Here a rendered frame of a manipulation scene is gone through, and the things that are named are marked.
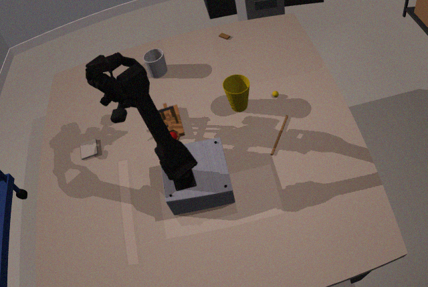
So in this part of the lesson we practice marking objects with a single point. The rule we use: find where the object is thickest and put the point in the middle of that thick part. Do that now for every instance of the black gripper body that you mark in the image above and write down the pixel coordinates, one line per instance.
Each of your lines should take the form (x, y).
(119, 114)

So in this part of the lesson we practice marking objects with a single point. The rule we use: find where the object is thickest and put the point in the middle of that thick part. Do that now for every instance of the grey cylinder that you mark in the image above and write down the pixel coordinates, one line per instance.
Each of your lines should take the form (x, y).
(154, 60)

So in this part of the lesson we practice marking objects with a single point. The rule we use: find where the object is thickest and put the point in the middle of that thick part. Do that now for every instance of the yellow tapered cup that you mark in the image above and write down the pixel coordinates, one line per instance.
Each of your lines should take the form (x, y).
(236, 88)

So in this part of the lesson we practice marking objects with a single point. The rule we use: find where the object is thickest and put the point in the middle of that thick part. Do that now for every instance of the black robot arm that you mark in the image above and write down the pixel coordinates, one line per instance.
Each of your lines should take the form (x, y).
(175, 159)

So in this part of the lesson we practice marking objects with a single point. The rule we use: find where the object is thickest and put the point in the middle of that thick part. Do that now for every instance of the small brown flat block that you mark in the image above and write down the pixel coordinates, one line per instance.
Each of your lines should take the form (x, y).
(224, 36)

